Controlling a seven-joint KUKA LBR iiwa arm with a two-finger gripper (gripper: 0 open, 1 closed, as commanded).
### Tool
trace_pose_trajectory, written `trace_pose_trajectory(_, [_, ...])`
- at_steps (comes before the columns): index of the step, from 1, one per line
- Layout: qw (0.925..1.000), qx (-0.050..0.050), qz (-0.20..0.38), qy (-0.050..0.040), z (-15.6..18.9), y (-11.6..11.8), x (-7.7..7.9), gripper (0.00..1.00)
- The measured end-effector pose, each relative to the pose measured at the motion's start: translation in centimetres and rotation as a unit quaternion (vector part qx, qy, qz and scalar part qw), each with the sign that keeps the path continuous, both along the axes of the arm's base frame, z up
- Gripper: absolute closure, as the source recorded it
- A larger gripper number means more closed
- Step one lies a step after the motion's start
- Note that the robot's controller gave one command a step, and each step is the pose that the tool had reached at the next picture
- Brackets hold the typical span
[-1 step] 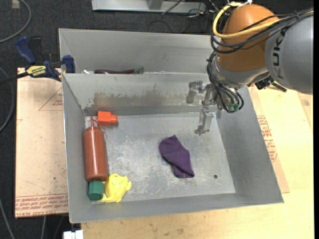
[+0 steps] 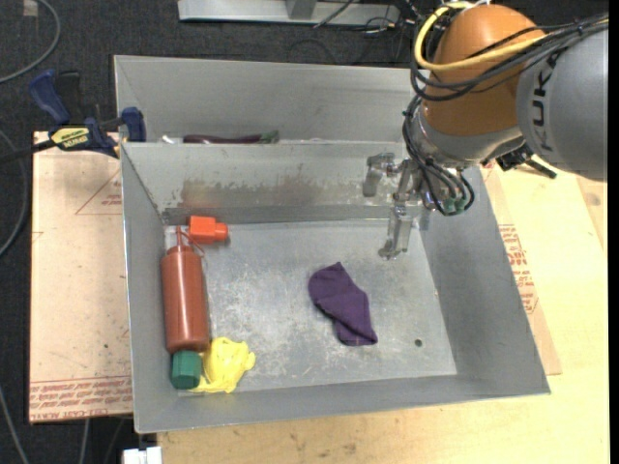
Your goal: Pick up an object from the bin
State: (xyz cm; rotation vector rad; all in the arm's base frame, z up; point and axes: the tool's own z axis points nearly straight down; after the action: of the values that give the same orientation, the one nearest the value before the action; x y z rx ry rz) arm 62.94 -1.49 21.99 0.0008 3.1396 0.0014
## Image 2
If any brown cardboard board red print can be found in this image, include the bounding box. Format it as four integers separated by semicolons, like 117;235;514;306
28;130;564;425

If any green cylinder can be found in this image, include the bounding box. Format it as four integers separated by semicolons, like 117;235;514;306
169;350;203;392

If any purple cloth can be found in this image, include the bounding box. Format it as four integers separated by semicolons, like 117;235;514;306
307;260;380;348

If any yellow rubber toy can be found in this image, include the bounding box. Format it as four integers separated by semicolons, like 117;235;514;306
188;335;257;395

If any red-brown squeeze bottle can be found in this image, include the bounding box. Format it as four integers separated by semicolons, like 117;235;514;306
159;224;213;356

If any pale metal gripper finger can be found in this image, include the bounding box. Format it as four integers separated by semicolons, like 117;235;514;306
377;203;419;262
362;152;404;199

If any grey metal bin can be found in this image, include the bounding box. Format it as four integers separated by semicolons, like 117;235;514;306
113;54;552;435

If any small orange block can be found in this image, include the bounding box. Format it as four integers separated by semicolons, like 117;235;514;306
187;215;230;247

